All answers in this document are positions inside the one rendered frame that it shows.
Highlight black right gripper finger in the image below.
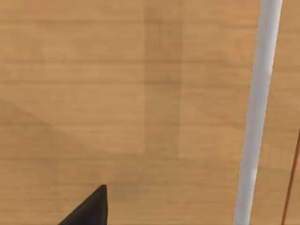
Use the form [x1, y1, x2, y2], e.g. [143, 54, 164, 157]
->
[57, 184, 109, 225]

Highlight long metal handle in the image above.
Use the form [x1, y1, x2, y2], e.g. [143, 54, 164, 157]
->
[232, 0, 283, 225]

